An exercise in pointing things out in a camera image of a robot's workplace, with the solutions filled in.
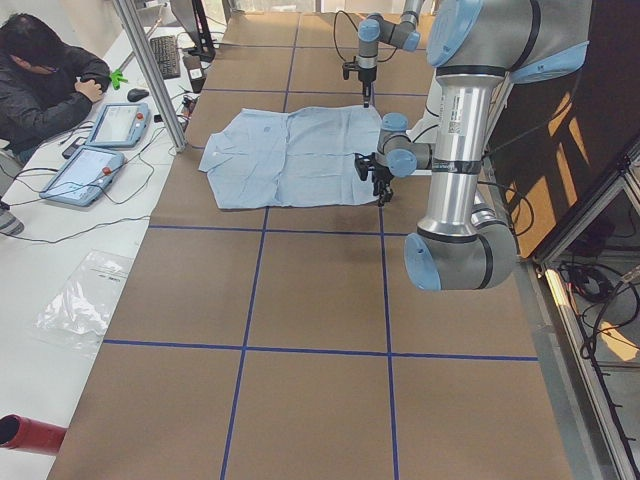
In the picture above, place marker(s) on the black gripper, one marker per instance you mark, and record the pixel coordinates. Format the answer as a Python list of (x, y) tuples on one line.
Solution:
[(367, 75), (382, 177)]

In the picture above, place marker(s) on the light blue button shirt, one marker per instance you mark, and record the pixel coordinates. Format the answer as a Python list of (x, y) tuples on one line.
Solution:
[(299, 159)]

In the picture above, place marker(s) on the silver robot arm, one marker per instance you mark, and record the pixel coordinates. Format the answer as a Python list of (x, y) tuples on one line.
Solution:
[(375, 30), (474, 46)]

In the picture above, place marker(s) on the white central mounting column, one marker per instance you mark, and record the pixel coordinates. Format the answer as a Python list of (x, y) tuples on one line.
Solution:
[(425, 130)]

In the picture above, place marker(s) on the small black box with label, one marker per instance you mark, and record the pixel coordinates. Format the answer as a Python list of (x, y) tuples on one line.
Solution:
[(195, 72)]

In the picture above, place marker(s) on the black orange adapter box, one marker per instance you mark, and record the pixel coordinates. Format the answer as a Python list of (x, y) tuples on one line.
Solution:
[(188, 105)]

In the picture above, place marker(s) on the black keyboard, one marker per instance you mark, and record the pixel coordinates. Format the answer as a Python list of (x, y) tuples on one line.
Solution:
[(166, 54)]

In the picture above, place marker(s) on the black computer mouse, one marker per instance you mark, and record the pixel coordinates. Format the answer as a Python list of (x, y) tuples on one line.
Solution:
[(136, 94)]

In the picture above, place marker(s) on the upper blue teach pendant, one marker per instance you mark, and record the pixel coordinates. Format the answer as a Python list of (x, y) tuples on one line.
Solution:
[(119, 125)]

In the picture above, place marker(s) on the blue teach pendant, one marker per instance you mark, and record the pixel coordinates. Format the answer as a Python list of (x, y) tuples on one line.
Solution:
[(119, 125), (84, 177)]

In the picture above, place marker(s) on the green plastic toy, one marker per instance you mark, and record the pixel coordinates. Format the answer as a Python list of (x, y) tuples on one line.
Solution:
[(117, 79)]

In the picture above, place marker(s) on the lower blue teach pendant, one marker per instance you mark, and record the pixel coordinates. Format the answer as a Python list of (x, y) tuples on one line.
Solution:
[(84, 177)]

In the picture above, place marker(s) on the seated person black jacket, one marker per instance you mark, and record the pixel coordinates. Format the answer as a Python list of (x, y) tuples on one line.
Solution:
[(47, 86)]

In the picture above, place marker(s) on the clear plastic bag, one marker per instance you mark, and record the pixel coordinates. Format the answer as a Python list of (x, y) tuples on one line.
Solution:
[(78, 316)]

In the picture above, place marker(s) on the red cylinder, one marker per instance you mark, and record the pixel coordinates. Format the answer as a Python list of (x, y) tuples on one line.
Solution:
[(32, 436)]

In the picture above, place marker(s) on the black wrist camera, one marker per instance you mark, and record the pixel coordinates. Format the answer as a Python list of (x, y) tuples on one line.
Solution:
[(348, 67), (364, 164)]

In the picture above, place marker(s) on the aluminium frame post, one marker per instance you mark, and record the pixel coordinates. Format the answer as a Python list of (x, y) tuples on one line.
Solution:
[(136, 34)]

